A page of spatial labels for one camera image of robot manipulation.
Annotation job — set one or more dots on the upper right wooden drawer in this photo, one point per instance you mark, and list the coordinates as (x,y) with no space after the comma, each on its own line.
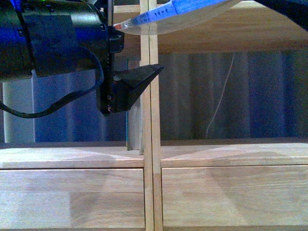
(235,196)

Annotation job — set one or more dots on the upper left wooden drawer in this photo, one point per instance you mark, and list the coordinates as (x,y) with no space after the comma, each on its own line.
(72,199)

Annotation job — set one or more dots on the left wooden shelf unit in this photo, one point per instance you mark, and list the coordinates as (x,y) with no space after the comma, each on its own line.
(69,158)

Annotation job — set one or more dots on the blue white book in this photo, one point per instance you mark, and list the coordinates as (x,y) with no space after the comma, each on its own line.
(174,15)

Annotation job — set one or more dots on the grey curtain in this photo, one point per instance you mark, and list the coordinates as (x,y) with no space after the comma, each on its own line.
(239,95)

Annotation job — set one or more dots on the wooden drawer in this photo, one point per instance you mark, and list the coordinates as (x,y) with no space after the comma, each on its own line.
(72,199)
(235,196)

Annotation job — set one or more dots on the wooden shelf unit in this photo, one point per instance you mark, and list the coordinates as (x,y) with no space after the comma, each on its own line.
(247,26)
(69,158)

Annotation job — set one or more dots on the upright teal-spined book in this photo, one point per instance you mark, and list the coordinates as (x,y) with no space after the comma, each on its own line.
(134,127)

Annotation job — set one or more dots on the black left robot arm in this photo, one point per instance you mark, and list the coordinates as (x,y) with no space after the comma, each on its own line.
(54,37)

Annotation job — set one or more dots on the right wooden shelf unit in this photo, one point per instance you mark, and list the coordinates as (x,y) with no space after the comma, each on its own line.
(247,26)

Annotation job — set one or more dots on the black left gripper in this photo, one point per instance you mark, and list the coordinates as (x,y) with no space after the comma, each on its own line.
(128,85)

